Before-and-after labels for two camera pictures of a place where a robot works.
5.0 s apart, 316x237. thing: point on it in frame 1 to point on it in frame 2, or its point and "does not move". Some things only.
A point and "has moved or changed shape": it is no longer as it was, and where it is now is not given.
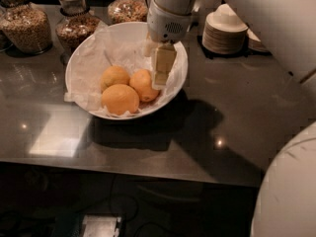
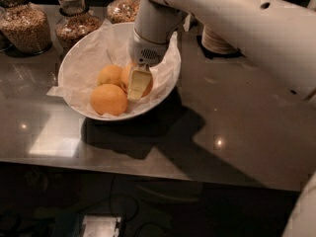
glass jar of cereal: (128, 6) does not move
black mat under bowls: (211, 54) does not move
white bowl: (110, 75) does not move
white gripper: (165, 26) to (146, 52)
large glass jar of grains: (25, 27) does not move
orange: (141, 81) has moved or changed shape
